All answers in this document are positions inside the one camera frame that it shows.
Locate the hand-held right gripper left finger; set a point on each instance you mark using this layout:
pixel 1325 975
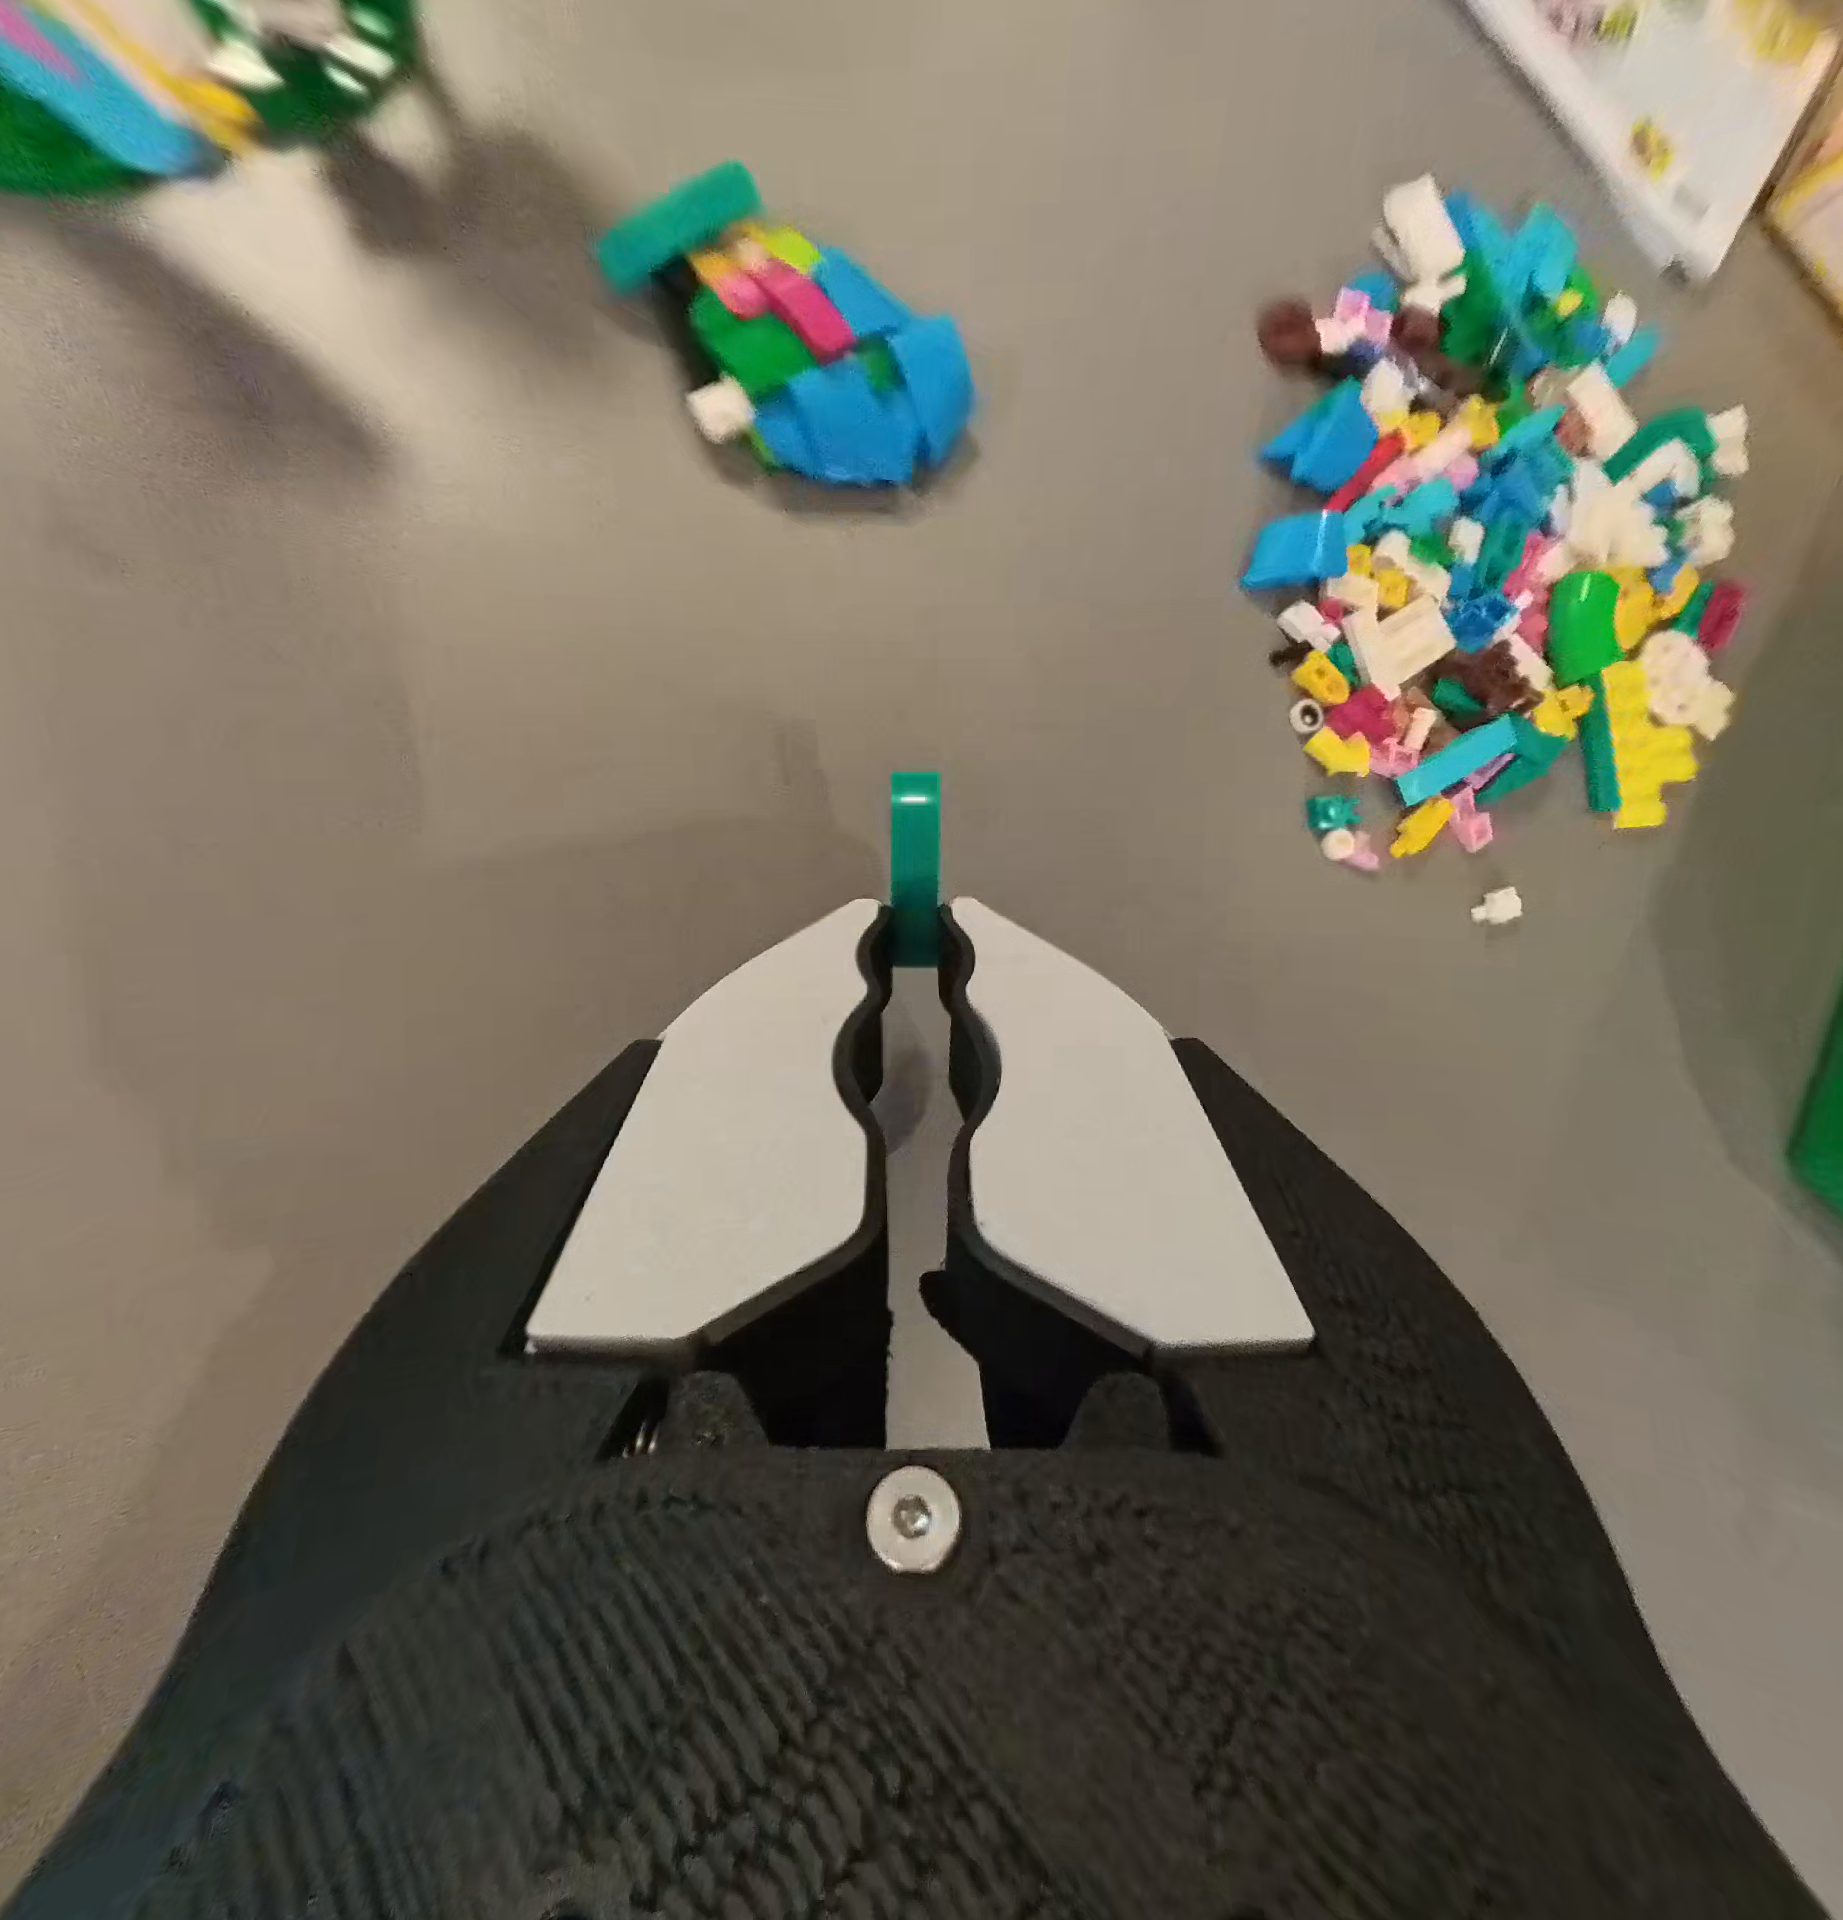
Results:
pixel 712 1171

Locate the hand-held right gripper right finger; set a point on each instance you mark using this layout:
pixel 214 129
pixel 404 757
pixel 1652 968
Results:
pixel 1118 1171

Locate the teal lego piece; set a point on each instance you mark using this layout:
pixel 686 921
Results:
pixel 914 856

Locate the blue lego bird model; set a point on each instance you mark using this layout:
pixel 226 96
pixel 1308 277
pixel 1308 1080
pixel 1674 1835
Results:
pixel 848 405

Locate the pile of loose lego bricks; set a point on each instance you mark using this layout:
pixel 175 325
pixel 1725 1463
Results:
pixel 1493 523

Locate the lego instruction booklet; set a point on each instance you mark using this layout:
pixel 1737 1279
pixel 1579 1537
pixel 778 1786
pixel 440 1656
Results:
pixel 1658 104

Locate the yellow lego box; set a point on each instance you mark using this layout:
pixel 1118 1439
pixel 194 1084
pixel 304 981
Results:
pixel 1835 209

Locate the lego flower model green base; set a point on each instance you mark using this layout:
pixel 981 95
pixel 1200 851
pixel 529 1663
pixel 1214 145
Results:
pixel 51 149

